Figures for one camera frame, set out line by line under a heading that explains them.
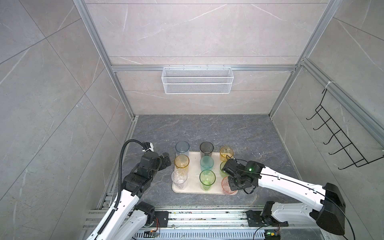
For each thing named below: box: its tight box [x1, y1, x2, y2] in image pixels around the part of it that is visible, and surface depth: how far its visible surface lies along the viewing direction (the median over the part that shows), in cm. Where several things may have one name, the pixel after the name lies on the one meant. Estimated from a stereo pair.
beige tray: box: [172, 151, 227, 195], surface depth 85 cm
